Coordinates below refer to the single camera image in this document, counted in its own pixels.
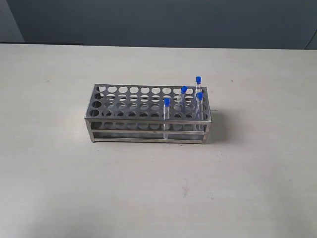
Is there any stainless steel test tube rack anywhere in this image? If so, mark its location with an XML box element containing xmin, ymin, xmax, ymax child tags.
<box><xmin>84</xmin><ymin>84</ymin><xmax>212</xmax><ymax>144</ymax></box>

